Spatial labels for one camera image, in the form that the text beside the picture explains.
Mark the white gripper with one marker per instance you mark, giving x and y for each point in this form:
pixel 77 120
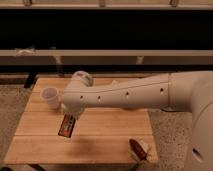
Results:
pixel 74 112

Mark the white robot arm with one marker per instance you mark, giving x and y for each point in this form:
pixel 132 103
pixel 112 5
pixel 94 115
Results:
pixel 182 91

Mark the wooden table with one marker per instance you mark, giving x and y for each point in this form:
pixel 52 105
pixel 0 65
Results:
pixel 100 136

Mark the brown and white object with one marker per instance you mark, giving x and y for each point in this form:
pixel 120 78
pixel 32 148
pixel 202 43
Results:
pixel 139 149

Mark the grey horizontal rail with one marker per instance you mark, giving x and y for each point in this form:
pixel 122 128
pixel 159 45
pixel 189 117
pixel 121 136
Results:
pixel 49 57

